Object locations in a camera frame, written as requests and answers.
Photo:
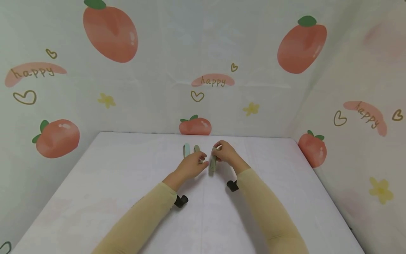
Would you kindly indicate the light blue clip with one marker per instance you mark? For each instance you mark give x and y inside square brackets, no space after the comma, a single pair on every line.
[186,150]

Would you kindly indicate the grey-green clip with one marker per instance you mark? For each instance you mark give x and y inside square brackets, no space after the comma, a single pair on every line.
[197,149]
[212,164]

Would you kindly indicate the black wrist band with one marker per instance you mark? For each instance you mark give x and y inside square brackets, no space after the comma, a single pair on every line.
[232,185]
[180,201]

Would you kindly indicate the person's right forearm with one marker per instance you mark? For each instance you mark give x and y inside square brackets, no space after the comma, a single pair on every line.
[269,208]

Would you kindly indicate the person's left hand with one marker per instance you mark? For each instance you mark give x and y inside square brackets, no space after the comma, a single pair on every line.
[189,165]

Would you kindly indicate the person's left forearm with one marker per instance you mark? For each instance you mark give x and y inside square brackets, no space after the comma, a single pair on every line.
[142,218]

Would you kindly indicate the person's right fingers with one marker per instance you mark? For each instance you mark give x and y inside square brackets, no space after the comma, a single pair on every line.
[217,150]

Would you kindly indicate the person's left fingers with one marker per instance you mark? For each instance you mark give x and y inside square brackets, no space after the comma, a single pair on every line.
[203,161]

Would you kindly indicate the person's right hand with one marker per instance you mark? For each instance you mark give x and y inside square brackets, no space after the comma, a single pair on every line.
[225,152]

